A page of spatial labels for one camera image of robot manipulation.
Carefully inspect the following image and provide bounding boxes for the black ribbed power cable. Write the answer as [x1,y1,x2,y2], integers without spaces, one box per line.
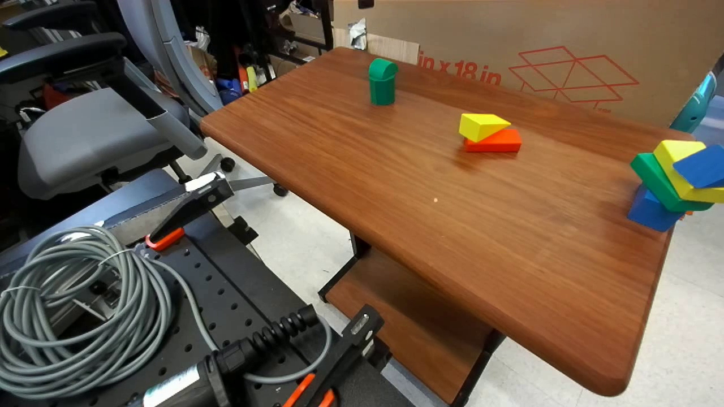
[201,302,324,397]

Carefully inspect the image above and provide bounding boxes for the white crumpled paper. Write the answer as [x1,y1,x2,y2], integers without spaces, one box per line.
[345,15,373,54]

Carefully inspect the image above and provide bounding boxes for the yellow wedge block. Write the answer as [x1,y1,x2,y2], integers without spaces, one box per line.
[457,110,514,145]

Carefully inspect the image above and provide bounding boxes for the small blue block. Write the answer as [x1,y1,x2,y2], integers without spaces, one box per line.
[672,141,724,189]

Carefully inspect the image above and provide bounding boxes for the yellow flat block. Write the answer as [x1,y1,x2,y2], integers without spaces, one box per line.
[652,138,724,205]

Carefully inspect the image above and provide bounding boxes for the black orange clamp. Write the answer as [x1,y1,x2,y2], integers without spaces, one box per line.
[279,302,386,407]
[141,168,237,256]

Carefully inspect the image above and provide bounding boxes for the green flat block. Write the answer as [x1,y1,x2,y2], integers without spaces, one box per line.
[629,152,714,214]

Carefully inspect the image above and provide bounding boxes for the large blue base block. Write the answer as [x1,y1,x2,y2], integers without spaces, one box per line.
[625,183,688,233]

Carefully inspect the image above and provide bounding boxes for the green cylinder block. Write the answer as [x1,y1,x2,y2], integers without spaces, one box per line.
[368,75,399,109]

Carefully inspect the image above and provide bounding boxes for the orange flat block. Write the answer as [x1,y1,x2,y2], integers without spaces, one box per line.
[462,123,524,156]

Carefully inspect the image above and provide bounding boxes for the green half-round block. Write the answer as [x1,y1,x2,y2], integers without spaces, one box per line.
[367,55,399,83]

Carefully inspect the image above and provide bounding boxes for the wooden lower table shelf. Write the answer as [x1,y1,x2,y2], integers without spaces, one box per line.
[324,245,500,405]

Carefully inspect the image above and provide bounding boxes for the grey padded office chair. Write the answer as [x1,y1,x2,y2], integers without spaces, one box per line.
[0,29,209,204]

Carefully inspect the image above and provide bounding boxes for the grey coiled cable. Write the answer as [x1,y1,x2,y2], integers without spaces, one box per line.
[0,223,335,401]

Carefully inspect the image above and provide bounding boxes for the brown cardboard box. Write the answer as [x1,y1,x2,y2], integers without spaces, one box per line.
[330,0,724,130]

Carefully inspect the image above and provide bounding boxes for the teal plastic object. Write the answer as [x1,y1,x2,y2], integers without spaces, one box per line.
[669,70,721,136]

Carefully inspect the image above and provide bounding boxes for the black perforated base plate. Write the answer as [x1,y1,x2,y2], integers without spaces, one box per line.
[0,166,419,407]

